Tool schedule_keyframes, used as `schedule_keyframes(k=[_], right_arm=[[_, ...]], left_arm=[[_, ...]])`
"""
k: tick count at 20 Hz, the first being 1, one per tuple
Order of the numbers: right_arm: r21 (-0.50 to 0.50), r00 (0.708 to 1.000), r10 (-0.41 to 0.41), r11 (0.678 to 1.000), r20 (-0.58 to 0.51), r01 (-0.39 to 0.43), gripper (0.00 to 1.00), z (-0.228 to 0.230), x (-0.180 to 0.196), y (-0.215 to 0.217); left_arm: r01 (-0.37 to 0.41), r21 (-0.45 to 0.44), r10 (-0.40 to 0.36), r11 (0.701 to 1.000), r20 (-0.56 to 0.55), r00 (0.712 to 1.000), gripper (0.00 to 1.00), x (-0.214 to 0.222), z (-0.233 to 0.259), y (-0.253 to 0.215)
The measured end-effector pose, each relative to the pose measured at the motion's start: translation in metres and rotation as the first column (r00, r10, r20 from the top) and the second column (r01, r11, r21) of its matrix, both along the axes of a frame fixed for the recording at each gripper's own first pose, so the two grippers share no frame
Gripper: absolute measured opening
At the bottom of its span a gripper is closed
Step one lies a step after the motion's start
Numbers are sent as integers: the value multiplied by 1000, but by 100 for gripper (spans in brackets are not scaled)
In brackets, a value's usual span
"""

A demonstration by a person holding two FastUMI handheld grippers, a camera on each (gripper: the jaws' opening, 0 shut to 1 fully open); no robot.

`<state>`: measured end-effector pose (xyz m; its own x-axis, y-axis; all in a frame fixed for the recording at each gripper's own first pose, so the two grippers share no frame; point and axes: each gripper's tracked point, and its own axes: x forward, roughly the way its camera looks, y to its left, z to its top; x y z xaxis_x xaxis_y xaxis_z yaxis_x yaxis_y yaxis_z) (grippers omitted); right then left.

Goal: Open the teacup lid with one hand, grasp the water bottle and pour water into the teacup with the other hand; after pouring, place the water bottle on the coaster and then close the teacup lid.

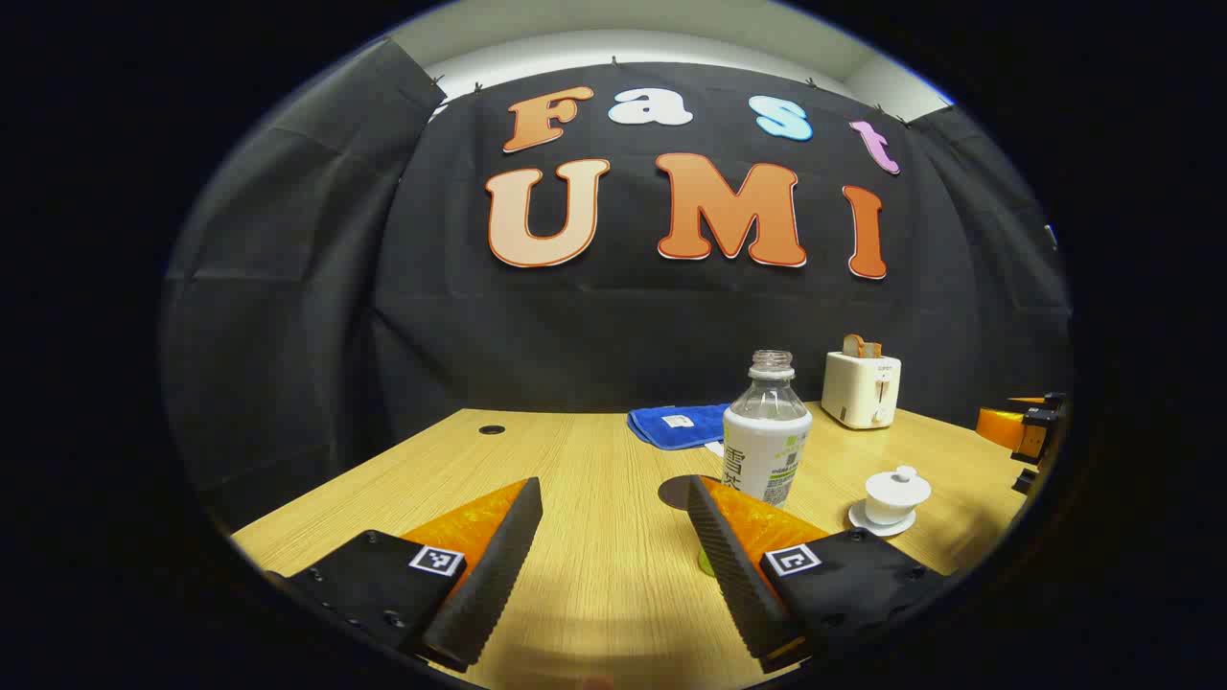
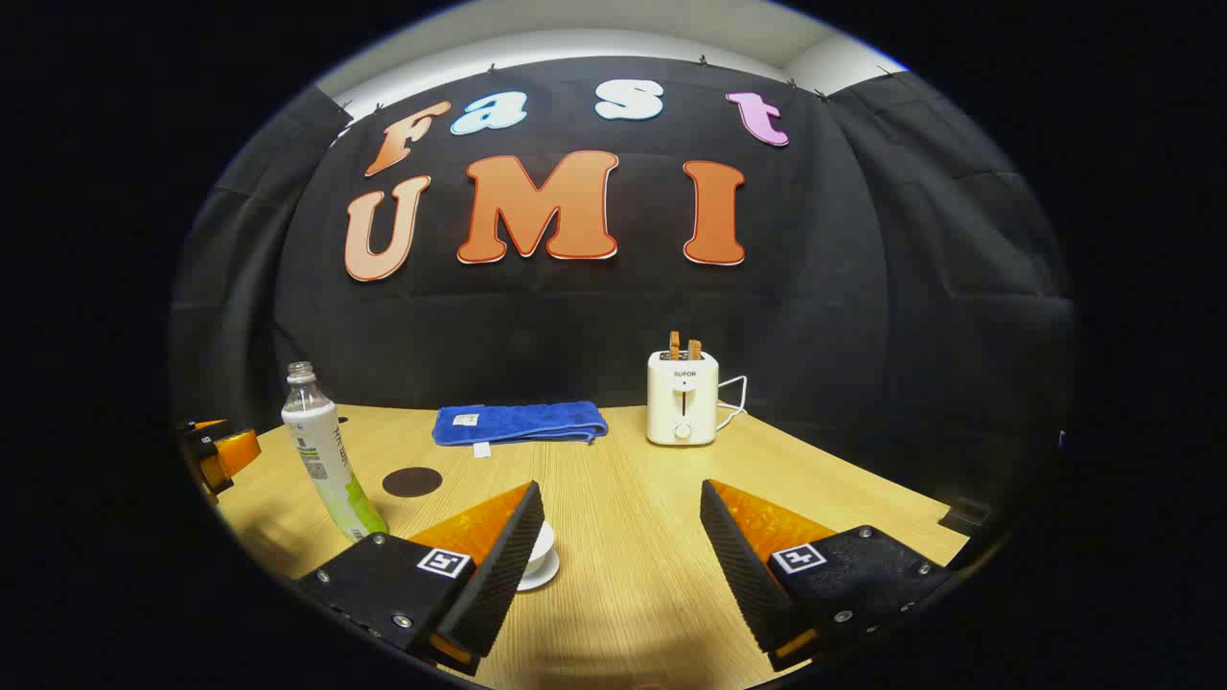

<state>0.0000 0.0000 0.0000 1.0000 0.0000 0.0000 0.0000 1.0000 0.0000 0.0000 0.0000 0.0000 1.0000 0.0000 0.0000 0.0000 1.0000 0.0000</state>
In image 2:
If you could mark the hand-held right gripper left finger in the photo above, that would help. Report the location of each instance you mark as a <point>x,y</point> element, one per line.
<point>498,565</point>

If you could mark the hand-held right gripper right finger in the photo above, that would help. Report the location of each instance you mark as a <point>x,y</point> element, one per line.
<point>743,565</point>

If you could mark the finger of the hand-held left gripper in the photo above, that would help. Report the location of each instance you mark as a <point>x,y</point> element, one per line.
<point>235,452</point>
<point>206,425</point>

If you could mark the clear water bottle green label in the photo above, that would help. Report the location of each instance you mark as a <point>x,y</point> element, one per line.
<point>321,450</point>

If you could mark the dark round coaster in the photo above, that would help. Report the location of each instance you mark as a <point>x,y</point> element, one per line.
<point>412,482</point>

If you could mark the white saucer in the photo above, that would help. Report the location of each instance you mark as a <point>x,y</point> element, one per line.
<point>542,579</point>

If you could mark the blue folded towel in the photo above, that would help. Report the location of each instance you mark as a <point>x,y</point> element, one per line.
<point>522,423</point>

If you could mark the cream toaster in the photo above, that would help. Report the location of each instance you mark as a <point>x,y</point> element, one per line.
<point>682,402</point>

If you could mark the dark table edge clamp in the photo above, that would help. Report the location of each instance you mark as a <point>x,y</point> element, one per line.
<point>966,517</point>

